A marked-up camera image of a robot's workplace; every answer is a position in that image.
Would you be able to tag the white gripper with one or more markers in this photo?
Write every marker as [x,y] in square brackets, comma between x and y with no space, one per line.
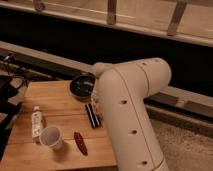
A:
[96,107]

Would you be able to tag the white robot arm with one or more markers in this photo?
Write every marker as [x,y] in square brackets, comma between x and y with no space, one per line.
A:
[120,90]

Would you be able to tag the dark blue bowl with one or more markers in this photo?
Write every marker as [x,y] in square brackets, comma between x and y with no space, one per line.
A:
[82,86]

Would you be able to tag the dark red oblong object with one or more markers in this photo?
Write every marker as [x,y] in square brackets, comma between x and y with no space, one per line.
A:
[80,143]

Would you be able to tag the white paper cup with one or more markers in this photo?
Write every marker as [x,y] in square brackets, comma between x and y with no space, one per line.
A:
[51,137]

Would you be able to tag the white plastic bottle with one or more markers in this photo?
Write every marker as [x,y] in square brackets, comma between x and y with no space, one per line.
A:
[37,123]

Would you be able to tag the black equipment with cables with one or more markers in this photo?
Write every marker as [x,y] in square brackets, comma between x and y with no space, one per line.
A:
[7,91]

